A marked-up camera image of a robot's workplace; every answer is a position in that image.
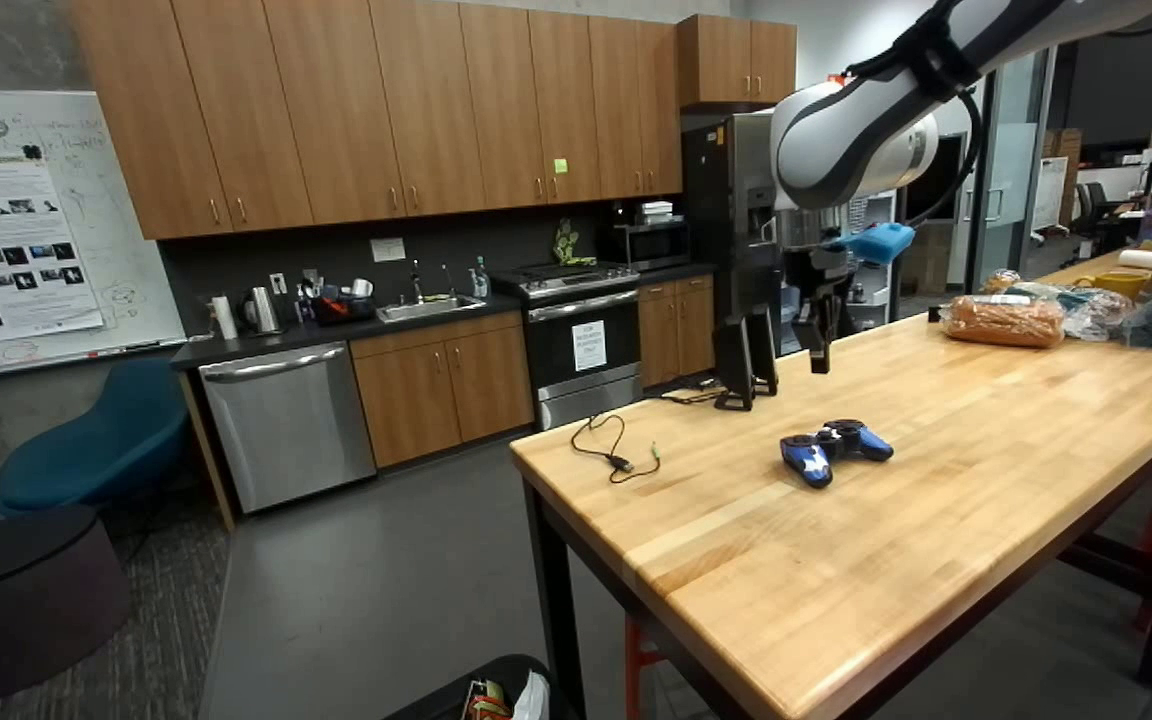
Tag black microwave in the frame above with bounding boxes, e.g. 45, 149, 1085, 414
604, 216, 692, 273

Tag wooden butcher block table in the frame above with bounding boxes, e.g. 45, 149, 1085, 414
503, 246, 1152, 720

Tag white wall outlet plate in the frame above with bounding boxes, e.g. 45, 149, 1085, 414
365, 233, 412, 269

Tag wooden wall cabinets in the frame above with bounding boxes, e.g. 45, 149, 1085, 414
65, 0, 689, 246

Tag bagged bread loaf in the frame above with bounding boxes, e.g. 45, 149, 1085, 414
939, 288, 1070, 357

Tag stainless steel oven range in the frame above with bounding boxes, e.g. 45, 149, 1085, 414
517, 264, 647, 436

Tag dark refrigerator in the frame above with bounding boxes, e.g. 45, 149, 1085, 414
679, 107, 822, 368

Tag soap dispenser bottle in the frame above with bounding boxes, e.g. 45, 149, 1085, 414
464, 252, 495, 304

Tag small cabinet over refrigerator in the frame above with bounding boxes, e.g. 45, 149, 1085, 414
671, 14, 801, 117

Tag whiteboard with posters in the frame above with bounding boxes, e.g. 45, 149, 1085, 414
0, 84, 193, 385

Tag dark round ottoman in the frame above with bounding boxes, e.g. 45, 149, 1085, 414
0, 506, 134, 707

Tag white paper notice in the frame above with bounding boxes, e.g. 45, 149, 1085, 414
570, 318, 614, 377

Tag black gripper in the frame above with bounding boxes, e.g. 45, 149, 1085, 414
779, 208, 865, 382

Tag teal lounge chair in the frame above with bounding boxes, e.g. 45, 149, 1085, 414
0, 353, 196, 522

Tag blue black game controller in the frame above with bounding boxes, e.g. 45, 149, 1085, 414
775, 417, 902, 491

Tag white thermos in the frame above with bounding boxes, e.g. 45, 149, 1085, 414
203, 291, 243, 347

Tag narrow wooden base cabinet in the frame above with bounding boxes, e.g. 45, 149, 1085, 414
634, 269, 719, 395

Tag yellow food package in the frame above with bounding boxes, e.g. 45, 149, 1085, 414
1078, 259, 1152, 299

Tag green potted plant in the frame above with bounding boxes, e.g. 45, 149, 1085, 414
543, 216, 602, 273

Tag steel kitchen sink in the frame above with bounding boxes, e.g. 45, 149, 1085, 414
374, 291, 487, 329

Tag black stand on table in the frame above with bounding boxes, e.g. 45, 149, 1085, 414
713, 313, 762, 417

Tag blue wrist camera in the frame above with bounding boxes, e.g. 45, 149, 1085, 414
839, 216, 920, 273

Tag thin black cable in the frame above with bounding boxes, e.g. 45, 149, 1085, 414
563, 408, 668, 487

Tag clear plastic food bag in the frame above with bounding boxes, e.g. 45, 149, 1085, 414
1053, 279, 1152, 357

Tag black upright speaker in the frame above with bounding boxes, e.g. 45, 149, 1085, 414
743, 304, 786, 399

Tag stainless steel dishwasher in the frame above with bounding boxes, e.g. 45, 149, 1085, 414
196, 339, 379, 522

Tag black open bag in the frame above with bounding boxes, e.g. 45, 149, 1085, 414
385, 650, 561, 720

